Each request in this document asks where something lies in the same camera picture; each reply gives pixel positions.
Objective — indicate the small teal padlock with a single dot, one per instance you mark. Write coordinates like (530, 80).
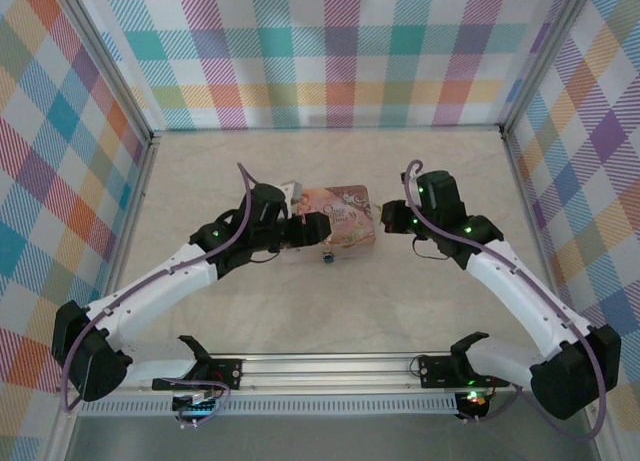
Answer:
(327, 256)

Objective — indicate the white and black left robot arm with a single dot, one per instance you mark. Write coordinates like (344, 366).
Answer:
(150, 291)

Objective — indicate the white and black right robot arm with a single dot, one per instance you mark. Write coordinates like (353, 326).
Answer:
(525, 301)

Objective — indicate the pink illustrated tin box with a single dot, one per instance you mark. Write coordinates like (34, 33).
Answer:
(350, 206)

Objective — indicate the plaid side panel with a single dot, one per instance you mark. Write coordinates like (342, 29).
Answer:
(40, 156)
(600, 156)

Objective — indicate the small board with lit LEDs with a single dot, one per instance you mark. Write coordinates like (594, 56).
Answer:
(472, 400)

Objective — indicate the blue electronics board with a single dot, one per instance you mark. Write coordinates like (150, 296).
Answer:
(195, 408)

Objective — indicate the aluminium frame side bar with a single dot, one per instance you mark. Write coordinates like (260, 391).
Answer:
(524, 206)
(132, 206)

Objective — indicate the long aluminium frame bar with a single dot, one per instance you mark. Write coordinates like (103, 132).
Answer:
(325, 129)

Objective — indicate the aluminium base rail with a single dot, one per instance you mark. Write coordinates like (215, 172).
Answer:
(325, 371)

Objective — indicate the aluminium frame post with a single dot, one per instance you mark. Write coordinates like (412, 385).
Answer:
(116, 66)
(547, 56)

